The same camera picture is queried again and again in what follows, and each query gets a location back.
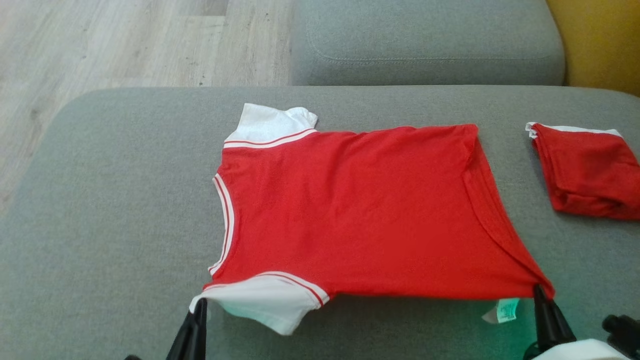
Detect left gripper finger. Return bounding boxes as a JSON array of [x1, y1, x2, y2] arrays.
[[187, 298, 209, 360], [166, 301, 197, 360]]

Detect plain red garment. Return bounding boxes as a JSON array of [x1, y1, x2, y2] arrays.
[[525, 121, 640, 221]]

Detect red jersey with white trim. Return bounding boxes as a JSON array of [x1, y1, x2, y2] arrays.
[[189, 103, 556, 336]]

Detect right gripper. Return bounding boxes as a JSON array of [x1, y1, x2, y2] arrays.
[[529, 283, 633, 360]]

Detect large yellow sofa back cushion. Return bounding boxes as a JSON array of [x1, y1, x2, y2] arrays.
[[545, 0, 640, 97]]

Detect large grey sofa seat cushion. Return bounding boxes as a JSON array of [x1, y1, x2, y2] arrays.
[[0, 85, 640, 360]]

